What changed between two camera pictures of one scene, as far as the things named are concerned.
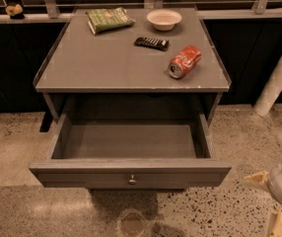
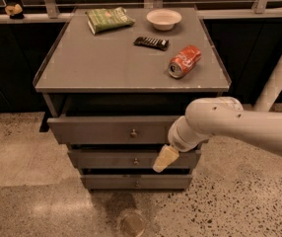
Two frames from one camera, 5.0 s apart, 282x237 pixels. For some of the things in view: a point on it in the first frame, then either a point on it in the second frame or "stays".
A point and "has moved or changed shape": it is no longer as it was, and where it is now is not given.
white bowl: [164, 19] stays
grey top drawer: [131, 150] has moved or changed shape
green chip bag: [107, 18] stays
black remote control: [153, 42] stays
